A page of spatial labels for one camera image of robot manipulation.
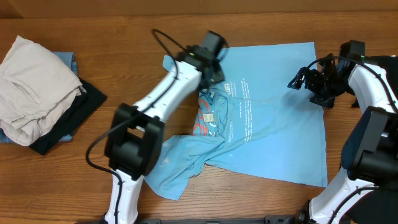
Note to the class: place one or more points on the beige folded garment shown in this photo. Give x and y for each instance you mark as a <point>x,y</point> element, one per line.
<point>37,88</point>

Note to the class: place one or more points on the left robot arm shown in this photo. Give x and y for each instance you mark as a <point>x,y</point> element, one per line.
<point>137,131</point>

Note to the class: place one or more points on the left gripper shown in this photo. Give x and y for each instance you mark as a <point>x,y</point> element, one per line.
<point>222,75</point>

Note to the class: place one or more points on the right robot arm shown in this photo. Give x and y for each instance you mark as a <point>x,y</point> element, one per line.
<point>369,155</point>

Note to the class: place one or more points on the light blue printed t-shirt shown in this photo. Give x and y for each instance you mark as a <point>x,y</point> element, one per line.
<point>251,123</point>

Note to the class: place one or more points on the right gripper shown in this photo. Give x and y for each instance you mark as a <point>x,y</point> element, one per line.
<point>326,101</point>

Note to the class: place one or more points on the black t-shirt right pile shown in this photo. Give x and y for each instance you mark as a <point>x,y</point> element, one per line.
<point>379,206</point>

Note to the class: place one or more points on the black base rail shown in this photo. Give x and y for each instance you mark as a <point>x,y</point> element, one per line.
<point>214,221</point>

